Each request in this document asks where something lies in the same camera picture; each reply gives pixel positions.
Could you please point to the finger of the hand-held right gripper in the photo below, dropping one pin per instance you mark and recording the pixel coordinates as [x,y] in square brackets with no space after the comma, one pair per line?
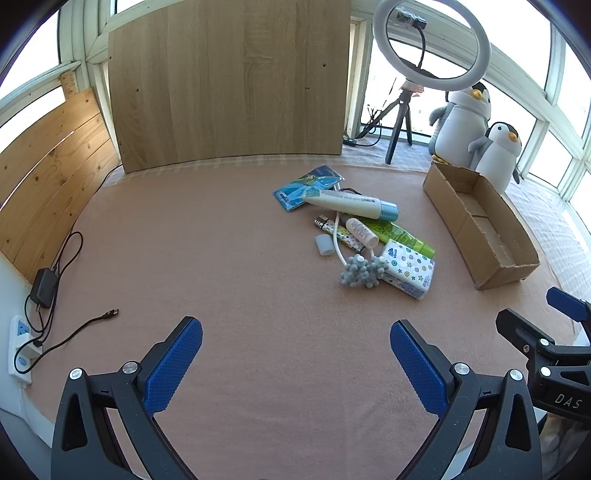
[570,304]
[521,330]

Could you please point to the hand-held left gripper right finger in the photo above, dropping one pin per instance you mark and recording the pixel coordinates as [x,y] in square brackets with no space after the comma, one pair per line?
[418,364]

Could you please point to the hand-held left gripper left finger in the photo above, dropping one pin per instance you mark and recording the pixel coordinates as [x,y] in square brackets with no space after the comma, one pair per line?
[173,364]

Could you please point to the dotted tissue pack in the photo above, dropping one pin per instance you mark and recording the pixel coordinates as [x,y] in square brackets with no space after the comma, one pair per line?
[408,270]

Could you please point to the green tube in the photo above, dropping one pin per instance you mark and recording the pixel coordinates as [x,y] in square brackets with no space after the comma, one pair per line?
[406,240]

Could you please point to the brown cardboard box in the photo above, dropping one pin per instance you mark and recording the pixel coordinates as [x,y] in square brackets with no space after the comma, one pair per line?
[455,217]

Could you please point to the small white bottle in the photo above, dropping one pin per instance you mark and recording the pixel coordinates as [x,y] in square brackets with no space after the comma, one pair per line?
[362,232]

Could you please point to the translucent white cap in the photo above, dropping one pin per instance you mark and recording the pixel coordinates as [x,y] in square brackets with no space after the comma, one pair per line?
[324,244]

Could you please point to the patterned silver lighter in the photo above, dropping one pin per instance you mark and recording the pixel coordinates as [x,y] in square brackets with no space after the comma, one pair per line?
[325,227]

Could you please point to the white tube with blue cap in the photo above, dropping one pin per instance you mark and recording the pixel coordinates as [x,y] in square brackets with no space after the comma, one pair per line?
[346,201]

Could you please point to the blue plastic packet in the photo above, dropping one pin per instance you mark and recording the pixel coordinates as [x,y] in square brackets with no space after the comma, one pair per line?
[300,184]

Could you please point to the black power adapter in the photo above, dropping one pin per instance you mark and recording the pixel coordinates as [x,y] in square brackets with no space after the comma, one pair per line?
[44,288]

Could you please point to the white power strip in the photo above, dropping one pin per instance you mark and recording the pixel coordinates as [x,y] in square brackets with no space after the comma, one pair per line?
[21,332]

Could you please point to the small penguin plush toy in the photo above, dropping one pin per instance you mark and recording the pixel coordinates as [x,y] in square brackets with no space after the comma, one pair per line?
[498,161]

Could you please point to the large penguin plush toy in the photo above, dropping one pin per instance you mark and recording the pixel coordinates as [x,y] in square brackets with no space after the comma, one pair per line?
[461,129]

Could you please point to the pine slat headboard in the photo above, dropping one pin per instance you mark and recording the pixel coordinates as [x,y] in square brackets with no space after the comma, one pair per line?
[51,184]

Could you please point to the black power strip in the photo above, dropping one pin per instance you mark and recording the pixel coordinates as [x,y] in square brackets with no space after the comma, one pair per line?
[349,141]

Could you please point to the black tripod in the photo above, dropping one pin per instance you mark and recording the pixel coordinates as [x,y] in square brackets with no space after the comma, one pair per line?
[400,124]

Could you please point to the large light wooden board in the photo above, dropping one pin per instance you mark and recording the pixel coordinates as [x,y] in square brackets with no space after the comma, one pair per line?
[231,83]

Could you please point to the small wooden strip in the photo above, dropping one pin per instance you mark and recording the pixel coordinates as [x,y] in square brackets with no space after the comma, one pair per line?
[70,83]

